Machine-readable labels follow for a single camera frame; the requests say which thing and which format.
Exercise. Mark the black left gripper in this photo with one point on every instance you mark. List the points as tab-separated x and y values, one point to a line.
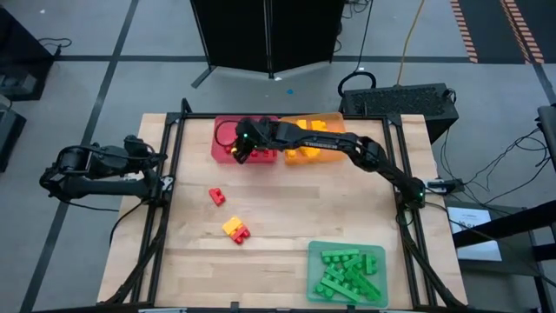
137	152

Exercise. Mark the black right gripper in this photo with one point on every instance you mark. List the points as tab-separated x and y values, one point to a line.
252	139

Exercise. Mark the yellow plastic building block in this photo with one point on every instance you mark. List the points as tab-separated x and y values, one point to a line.
291	154
232	225
319	125
304	125

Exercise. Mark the long yellow building block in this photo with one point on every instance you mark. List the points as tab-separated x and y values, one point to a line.
309	153

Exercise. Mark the green plastic building block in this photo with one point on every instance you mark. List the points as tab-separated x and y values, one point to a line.
323	290
353	263
334	273
370	264
364	284

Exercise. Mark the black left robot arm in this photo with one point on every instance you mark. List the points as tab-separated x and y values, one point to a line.
108	188

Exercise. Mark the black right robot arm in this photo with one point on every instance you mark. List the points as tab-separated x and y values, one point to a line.
330	142

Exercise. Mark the pink translucent plastic bin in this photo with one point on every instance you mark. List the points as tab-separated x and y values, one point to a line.
219	156

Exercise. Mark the orange translucent plastic bin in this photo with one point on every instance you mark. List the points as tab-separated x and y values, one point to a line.
334	156

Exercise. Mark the black fabric partition panel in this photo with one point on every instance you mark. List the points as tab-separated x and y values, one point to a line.
304	30
230	30

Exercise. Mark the green translucent plastic bin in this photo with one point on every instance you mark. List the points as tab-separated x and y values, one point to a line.
315	269

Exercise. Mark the black equipment box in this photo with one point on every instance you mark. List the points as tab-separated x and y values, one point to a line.
8	135

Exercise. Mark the black computer case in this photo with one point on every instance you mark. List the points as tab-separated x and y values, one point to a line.
399	104

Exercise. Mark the black cabinet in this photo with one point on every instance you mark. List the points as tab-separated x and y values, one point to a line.
21	56

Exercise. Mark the black power adapter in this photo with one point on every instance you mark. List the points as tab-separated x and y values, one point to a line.
447	186

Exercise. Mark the white paper sheet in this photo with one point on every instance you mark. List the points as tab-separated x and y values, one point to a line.
473	235

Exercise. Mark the black metal stand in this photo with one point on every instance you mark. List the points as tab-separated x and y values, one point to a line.
504	224

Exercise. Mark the black metal table frame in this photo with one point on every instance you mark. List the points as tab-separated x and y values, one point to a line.
200	116

